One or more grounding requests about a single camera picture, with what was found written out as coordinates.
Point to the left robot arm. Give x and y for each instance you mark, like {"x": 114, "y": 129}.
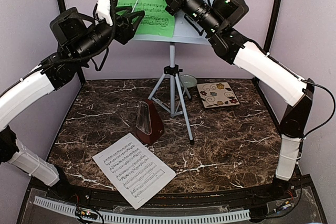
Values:
{"x": 80, "y": 38}

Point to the light blue music stand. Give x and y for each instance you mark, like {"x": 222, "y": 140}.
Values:
{"x": 183, "y": 32}

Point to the black front rail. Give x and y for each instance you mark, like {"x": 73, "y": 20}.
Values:
{"x": 91, "y": 193}

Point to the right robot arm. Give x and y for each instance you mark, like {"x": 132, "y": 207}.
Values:
{"x": 218, "y": 20}

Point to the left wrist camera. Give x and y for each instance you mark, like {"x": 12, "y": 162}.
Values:
{"x": 102, "y": 10}

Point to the small circuit board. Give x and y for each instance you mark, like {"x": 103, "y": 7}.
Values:
{"x": 84, "y": 213}

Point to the floral square plate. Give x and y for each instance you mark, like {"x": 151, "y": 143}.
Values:
{"x": 217, "y": 94}

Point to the white slotted cable duct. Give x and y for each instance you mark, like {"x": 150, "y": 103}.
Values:
{"x": 146, "y": 215}

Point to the red wooden metronome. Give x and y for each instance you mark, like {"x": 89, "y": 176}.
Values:
{"x": 149, "y": 126}

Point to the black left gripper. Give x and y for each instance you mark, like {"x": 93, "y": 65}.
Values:
{"x": 126, "y": 31}

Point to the white sheet music page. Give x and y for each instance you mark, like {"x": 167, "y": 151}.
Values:
{"x": 134, "y": 171}

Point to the celadon green bowl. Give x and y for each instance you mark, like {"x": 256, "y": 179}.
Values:
{"x": 188, "y": 81}

